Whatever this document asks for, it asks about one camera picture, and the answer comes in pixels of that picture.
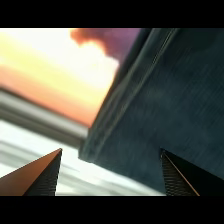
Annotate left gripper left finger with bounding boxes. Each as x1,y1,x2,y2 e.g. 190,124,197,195
0,148,63,197

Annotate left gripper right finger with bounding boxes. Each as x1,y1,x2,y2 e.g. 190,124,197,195
160,148,224,197

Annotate dark blue jeans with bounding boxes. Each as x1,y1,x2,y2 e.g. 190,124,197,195
78,28,224,195

